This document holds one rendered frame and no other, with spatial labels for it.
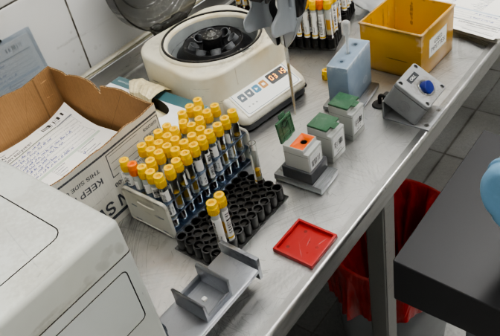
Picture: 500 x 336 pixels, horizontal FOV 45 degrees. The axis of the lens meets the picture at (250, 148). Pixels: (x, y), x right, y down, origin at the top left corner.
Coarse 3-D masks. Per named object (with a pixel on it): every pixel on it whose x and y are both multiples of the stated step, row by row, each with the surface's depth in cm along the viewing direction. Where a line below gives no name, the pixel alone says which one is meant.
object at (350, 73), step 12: (360, 48) 109; (336, 60) 108; (348, 60) 107; (360, 60) 109; (336, 72) 106; (348, 72) 106; (360, 72) 111; (336, 84) 108; (348, 84) 107; (360, 84) 112; (372, 84) 116; (360, 96) 113; (324, 108) 113
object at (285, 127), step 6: (282, 114) 95; (288, 114) 96; (282, 120) 95; (288, 120) 96; (276, 126) 94; (282, 126) 95; (288, 126) 96; (294, 126) 97; (282, 132) 95; (288, 132) 97; (282, 138) 96; (288, 138) 96
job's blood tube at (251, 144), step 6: (252, 144) 94; (252, 150) 93; (252, 156) 94; (258, 156) 94; (252, 162) 95; (258, 162) 95; (252, 168) 96; (258, 168) 95; (258, 174) 96; (258, 180) 97
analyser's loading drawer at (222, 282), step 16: (224, 256) 85; (240, 256) 83; (256, 256) 81; (208, 272) 79; (224, 272) 82; (240, 272) 82; (256, 272) 82; (192, 288) 81; (208, 288) 81; (224, 288) 79; (240, 288) 80; (176, 304) 80; (192, 304) 76; (208, 304) 79; (224, 304) 78; (160, 320) 78; (176, 320) 78; (192, 320) 77; (208, 320) 76
